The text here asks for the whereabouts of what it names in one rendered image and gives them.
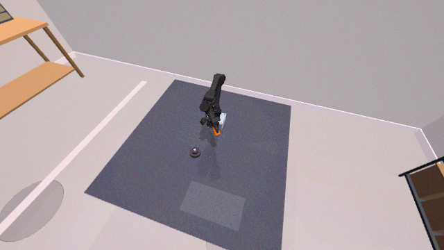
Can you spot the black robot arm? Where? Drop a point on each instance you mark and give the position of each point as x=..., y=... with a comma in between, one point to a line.
x=212, y=97

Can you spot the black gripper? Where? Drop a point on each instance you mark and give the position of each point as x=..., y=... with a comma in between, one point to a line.
x=213, y=122

